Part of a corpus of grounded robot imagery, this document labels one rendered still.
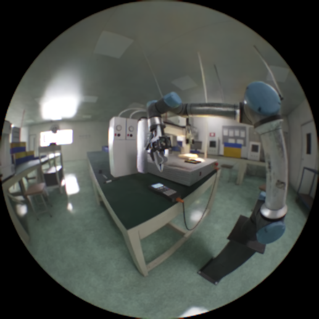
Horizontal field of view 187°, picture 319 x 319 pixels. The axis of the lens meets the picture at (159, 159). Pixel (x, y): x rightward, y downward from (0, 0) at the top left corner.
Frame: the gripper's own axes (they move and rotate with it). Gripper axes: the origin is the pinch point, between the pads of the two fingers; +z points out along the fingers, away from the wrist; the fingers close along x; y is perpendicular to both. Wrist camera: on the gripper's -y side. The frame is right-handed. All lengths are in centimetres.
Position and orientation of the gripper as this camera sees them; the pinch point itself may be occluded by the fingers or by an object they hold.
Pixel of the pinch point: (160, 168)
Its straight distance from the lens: 48.3
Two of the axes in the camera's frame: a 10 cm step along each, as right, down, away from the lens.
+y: 6.0, -1.2, -7.9
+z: 1.4, 9.9, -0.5
